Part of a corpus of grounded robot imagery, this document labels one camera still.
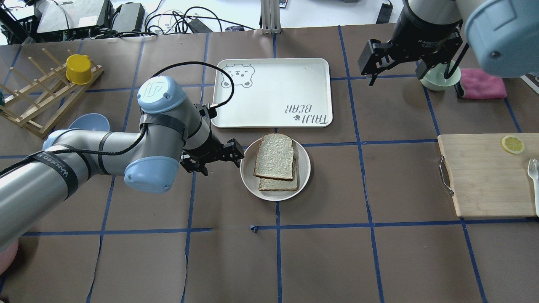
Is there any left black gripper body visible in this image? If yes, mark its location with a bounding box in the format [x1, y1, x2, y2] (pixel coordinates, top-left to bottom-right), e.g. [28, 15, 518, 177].
[180, 134, 226, 173]

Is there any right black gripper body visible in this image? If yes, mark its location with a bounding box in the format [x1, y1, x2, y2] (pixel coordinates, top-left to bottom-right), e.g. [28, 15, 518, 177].
[387, 8, 463, 64]

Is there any white round plate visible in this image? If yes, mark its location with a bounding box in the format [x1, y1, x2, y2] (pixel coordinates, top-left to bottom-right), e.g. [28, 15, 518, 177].
[240, 133, 311, 201]

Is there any bread slice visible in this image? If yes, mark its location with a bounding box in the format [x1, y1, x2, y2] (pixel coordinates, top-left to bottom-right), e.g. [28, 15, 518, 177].
[258, 158, 299, 191]
[253, 133, 294, 181]

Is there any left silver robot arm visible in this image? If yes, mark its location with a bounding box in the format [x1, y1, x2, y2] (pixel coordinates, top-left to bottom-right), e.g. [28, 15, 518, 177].
[0, 75, 244, 250]

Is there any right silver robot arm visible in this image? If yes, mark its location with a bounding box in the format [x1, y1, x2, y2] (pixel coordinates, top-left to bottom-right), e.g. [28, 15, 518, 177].
[358, 0, 539, 85]

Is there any green bowl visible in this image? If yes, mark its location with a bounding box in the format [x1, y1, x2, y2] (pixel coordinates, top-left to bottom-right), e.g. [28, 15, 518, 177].
[420, 63, 461, 91]

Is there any black power adapter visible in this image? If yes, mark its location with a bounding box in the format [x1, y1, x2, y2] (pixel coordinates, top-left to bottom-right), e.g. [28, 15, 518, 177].
[376, 3, 393, 24]

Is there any pink cloth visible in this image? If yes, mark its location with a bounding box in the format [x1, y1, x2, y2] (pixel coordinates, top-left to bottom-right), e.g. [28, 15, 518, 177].
[454, 68, 507, 100]

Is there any white rectangular tray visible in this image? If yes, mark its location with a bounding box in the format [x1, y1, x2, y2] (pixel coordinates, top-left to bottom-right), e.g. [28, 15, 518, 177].
[212, 58, 333, 128]

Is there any blue bowl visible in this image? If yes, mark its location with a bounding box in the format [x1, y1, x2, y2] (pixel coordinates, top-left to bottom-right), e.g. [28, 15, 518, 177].
[68, 113, 110, 132]

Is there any half lemon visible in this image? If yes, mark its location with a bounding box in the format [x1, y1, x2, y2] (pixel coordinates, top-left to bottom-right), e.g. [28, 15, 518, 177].
[500, 136, 526, 154]

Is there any wooden cutting board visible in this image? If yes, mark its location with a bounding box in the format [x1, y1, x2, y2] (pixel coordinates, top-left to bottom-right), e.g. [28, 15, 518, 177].
[438, 133, 539, 217]

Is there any white plastic knife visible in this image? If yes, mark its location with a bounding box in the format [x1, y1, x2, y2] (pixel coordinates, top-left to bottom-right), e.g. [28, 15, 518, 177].
[527, 159, 539, 217]

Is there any yellow mug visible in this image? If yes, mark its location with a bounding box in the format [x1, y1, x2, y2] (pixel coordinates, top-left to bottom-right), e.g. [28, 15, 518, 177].
[65, 54, 93, 85]

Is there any wooden mug rack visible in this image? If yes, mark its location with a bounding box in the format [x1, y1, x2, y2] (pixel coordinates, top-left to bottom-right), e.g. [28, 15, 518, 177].
[0, 48, 104, 139]

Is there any black computer box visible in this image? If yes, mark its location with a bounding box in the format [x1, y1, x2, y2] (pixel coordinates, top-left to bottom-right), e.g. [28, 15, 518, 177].
[37, 0, 113, 35]

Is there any pink bowl with ice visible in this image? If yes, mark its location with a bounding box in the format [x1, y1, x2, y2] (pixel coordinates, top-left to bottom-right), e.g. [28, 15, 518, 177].
[0, 239, 19, 275]

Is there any aluminium frame post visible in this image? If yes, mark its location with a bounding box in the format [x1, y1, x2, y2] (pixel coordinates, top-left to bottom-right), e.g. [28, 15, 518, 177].
[260, 0, 282, 35]

